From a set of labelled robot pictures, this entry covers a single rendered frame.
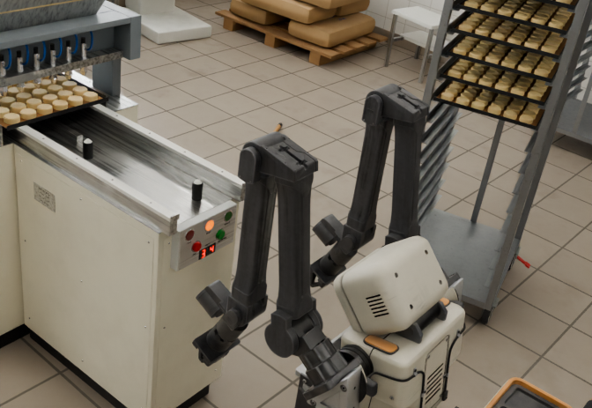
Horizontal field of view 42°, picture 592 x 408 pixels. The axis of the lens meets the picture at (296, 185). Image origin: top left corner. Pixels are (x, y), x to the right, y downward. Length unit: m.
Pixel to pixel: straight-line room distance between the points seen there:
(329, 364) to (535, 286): 2.37
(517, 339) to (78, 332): 1.82
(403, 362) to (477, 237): 2.23
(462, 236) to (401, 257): 2.15
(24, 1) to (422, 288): 1.53
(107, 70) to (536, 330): 2.10
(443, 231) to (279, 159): 2.40
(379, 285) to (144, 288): 0.95
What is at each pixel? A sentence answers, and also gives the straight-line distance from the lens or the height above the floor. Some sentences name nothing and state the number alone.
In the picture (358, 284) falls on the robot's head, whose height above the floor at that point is 1.11.
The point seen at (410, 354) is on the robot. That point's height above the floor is 1.01.
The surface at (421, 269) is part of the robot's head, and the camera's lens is 1.66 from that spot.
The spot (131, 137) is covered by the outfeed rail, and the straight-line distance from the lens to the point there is 2.64.
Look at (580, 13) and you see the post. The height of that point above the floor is 1.40.
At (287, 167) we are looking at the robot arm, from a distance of 1.41.
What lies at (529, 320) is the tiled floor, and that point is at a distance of 3.61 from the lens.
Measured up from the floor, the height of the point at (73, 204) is 0.75.
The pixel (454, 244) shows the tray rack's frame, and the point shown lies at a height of 0.15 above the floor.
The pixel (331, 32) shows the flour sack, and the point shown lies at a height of 0.25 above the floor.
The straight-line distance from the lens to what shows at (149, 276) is 2.29.
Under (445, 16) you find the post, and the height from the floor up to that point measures 1.28.
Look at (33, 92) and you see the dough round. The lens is 2.81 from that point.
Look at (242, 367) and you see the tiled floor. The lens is 3.01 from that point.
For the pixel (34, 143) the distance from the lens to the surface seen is 2.56.
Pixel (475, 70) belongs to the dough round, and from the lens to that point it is 3.11.
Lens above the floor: 2.04
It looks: 29 degrees down
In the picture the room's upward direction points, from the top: 8 degrees clockwise
